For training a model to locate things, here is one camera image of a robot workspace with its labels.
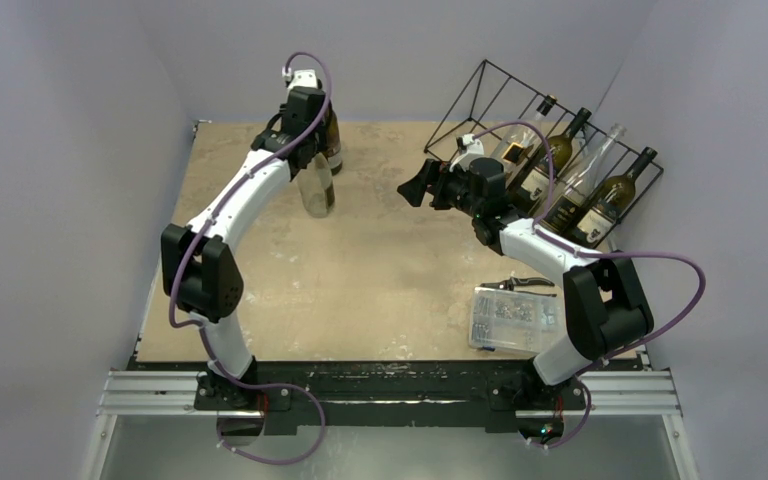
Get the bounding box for clear plastic screw box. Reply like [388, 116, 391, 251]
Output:
[468, 287, 566, 355]

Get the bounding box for purple cable loop below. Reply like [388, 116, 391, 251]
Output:
[216, 382, 330, 469]

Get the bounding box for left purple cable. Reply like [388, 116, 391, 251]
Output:
[167, 52, 334, 392]

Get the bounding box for dark green bottle front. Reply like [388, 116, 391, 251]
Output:
[563, 147, 658, 248]

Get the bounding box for dark green bottle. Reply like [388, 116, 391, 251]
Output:
[563, 147, 658, 248]
[507, 108, 592, 214]

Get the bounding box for clear glass bottle short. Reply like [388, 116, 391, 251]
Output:
[539, 123, 627, 235]

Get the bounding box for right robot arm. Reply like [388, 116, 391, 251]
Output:
[397, 157, 654, 407]

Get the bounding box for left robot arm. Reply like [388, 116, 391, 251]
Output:
[161, 86, 335, 409]

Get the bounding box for tall clear glass bottle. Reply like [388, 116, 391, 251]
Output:
[296, 153, 335, 218]

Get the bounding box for black wire wine rack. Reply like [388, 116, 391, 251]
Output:
[423, 59, 664, 249]

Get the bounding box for clear square bottle gold cap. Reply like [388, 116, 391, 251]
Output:
[491, 95, 557, 182]

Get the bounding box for purple cable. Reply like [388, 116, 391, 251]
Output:
[473, 119, 707, 372]
[167, 52, 334, 392]

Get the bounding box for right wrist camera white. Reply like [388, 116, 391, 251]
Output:
[450, 134, 485, 171]

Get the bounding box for black pliers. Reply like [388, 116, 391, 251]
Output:
[478, 276, 555, 291]

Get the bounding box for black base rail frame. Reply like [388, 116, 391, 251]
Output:
[99, 360, 680, 438]

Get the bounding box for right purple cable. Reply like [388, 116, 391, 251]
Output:
[473, 119, 707, 372]

